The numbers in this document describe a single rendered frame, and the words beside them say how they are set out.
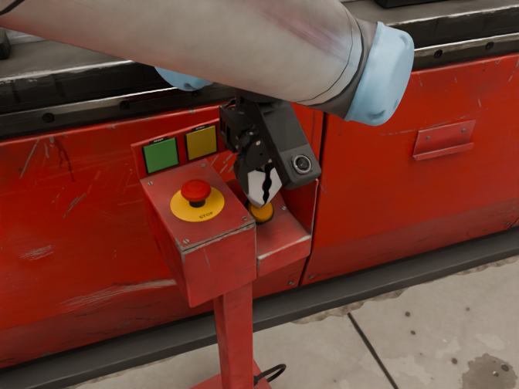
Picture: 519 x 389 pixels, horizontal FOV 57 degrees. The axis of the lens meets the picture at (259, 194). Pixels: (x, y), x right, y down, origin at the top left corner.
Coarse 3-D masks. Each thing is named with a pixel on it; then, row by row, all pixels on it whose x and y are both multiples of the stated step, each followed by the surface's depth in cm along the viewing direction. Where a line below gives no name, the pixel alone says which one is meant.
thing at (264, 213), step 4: (248, 204) 72; (252, 204) 71; (268, 204) 72; (248, 208) 72; (252, 208) 71; (256, 208) 71; (260, 208) 72; (264, 208) 72; (268, 208) 72; (272, 208) 72; (252, 212) 71; (256, 212) 71; (260, 212) 71; (264, 212) 72; (268, 212) 72; (272, 212) 72; (256, 216) 71; (260, 216) 71; (264, 216) 71; (268, 216) 72; (256, 220) 71; (260, 220) 71; (264, 220) 71
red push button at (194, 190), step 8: (184, 184) 63; (192, 184) 63; (200, 184) 63; (208, 184) 63; (184, 192) 62; (192, 192) 62; (200, 192) 62; (208, 192) 62; (192, 200) 62; (200, 200) 62
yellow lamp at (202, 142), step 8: (208, 128) 69; (192, 136) 68; (200, 136) 69; (208, 136) 69; (192, 144) 69; (200, 144) 70; (208, 144) 70; (192, 152) 70; (200, 152) 70; (208, 152) 71
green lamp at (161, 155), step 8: (152, 144) 66; (160, 144) 66; (168, 144) 67; (144, 152) 66; (152, 152) 66; (160, 152) 67; (168, 152) 68; (176, 152) 68; (152, 160) 67; (160, 160) 68; (168, 160) 68; (176, 160) 69; (152, 168) 68; (160, 168) 68
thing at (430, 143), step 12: (468, 120) 109; (420, 132) 106; (432, 132) 107; (444, 132) 108; (456, 132) 110; (468, 132) 111; (420, 144) 108; (432, 144) 110; (444, 144) 111; (456, 144) 112; (468, 144) 111; (420, 156) 108; (432, 156) 110
